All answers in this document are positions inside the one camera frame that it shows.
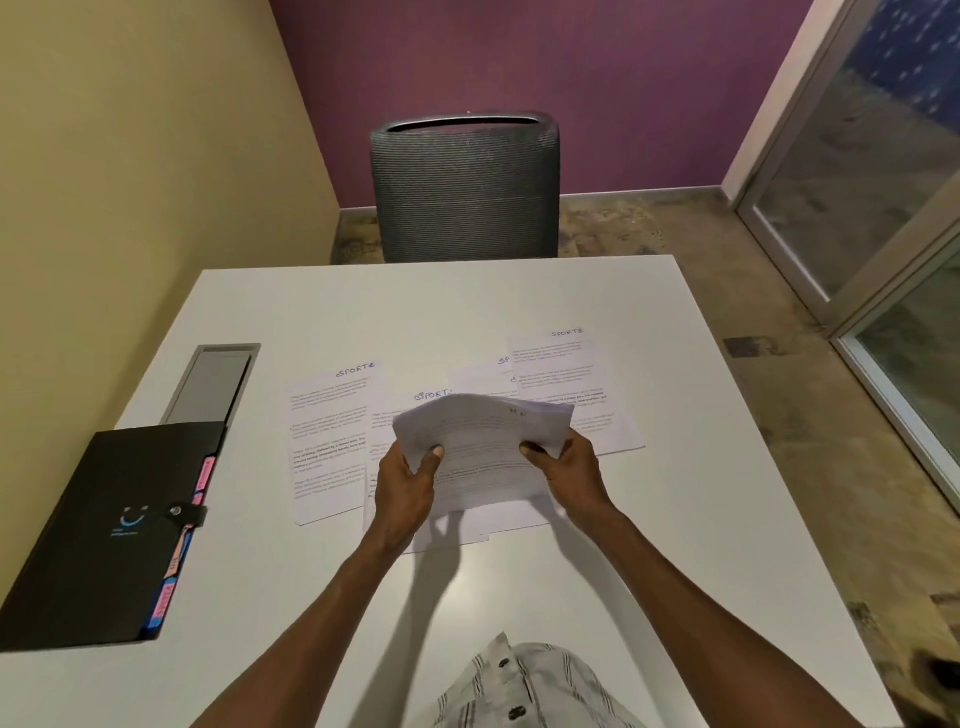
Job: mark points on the person's left hand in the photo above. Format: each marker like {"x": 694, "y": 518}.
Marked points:
{"x": 401, "y": 491}

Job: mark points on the person's right hand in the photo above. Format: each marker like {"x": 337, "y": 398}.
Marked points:
{"x": 577, "y": 476}

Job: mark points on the person's right thumb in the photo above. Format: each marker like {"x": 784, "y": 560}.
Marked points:
{"x": 534, "y": 454}

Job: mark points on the person's left thumb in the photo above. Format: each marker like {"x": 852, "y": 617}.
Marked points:
{"x": 430, "y": 463}

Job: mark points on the stack of printed papers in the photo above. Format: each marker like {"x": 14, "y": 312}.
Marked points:
{"x": 480, "y": 442}

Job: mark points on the person's left forearm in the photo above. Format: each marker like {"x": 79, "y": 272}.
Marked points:
{"x": 300, "y": 626}

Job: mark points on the person's right forearm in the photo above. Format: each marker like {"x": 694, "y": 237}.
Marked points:
{"x": 720, "y": 637}

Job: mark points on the printed paper sheet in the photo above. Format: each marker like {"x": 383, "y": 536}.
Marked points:
{"x": 330, "y": 442}
{"x": 480, "y": 376}
{"x": 390, "y": 480}
{"x": 585, "y": 390}

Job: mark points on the white striped button shirt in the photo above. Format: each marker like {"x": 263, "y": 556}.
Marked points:
{"x": 525, "y": 690}

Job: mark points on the grey mesh office chair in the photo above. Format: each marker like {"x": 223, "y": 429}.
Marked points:
{"x": 465, "y": 191}

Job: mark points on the black expanding file folder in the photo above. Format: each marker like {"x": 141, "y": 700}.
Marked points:
{"x": 97, "y": 536}

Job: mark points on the glass door with metal frame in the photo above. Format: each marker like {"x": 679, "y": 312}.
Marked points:
{"x": 870, "y": 225}

